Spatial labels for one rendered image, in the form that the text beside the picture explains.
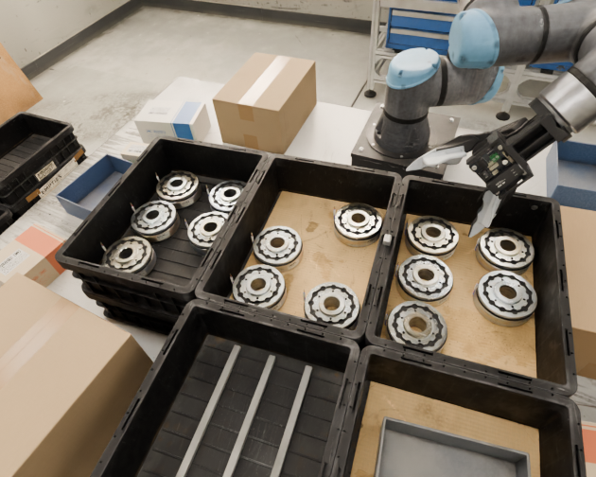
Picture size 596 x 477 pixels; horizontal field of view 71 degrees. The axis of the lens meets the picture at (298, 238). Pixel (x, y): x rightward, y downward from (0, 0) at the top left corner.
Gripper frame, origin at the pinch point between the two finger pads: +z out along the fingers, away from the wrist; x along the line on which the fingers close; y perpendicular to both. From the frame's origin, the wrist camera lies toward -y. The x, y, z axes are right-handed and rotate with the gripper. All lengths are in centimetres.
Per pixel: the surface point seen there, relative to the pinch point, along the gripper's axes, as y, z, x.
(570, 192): -50, -13, 30
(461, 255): -14.4, 7.7, 15.0
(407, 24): -201, -2, -47
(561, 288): -0.9, -4.9, 24.0
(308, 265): -3.1, 28.9, -5.4
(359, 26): -296, 29, -84
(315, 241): -9.0, 27.2, -7.6
